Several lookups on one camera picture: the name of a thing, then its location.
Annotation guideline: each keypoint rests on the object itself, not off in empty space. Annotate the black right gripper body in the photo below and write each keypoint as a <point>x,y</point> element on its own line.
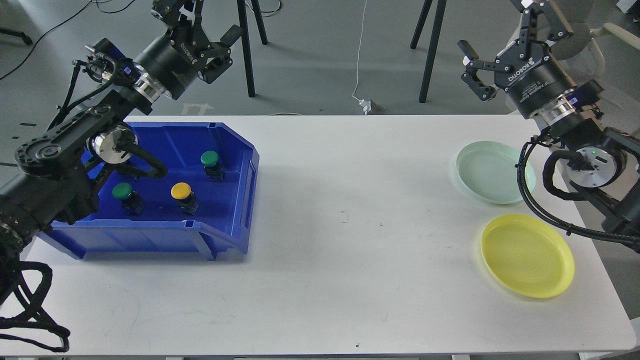
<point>534,80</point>

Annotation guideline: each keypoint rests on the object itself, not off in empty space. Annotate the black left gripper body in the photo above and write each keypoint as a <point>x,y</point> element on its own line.
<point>180,56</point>

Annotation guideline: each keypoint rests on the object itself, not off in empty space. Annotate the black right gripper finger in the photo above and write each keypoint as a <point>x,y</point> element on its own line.
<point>541,24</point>
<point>473,64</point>

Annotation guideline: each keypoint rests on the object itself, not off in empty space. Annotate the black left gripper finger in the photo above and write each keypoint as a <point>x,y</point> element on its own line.
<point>178,13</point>
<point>232,35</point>

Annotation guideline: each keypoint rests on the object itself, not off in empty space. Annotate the green push button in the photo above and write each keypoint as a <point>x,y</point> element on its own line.
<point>212,166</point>
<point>130,200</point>

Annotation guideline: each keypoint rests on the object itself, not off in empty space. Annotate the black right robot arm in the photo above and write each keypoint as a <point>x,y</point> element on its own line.
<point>591,156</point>

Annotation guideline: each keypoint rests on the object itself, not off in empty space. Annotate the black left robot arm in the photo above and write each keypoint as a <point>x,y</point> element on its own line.
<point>62,171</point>

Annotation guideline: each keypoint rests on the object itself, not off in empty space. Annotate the pale green plate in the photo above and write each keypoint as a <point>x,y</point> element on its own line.
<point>488,171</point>

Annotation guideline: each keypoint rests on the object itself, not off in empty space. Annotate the yellow plate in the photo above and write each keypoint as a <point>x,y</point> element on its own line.
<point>527,256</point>

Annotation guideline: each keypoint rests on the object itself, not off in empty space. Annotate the black tripod left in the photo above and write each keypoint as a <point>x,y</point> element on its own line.
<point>243,20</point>

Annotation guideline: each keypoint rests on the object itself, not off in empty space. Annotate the black tripod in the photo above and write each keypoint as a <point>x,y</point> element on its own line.
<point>243,20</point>
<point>435,35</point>

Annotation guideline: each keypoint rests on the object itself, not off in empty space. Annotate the black tripod right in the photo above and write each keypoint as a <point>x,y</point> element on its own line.
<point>435,35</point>

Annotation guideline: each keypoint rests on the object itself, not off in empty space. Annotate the grey office chair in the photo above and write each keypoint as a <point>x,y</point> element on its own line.
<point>609,55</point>

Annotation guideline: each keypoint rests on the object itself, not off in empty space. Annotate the white power adapter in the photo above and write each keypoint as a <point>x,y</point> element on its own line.
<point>370,108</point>

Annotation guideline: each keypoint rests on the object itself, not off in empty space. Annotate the blue plastic bin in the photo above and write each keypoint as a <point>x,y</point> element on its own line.
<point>224,216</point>

